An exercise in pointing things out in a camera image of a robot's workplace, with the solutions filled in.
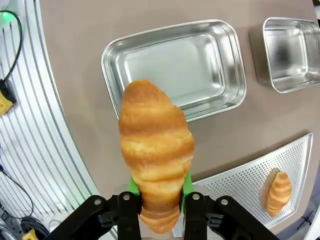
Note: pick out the golden croissant bread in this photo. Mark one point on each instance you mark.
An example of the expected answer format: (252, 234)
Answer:
(278, 195)
(155, 140)

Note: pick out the perforated metal baking tray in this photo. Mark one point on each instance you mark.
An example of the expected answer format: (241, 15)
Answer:
(237, 180)

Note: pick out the yellow black connector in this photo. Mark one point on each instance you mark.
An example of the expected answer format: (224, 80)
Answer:
(4, 100)

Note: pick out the rectangular steel container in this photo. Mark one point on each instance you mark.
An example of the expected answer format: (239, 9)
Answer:
(175, 62)
(287, 55)

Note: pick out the green indicator light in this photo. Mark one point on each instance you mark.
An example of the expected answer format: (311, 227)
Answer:
(6, 16)

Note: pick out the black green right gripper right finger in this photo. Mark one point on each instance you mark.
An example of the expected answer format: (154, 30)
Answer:
(197, 215)

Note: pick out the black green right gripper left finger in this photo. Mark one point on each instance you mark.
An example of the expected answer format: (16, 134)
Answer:
(125, 215)

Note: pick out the aluminium profile table frame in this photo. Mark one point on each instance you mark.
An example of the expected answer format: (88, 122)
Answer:
(37, 137)

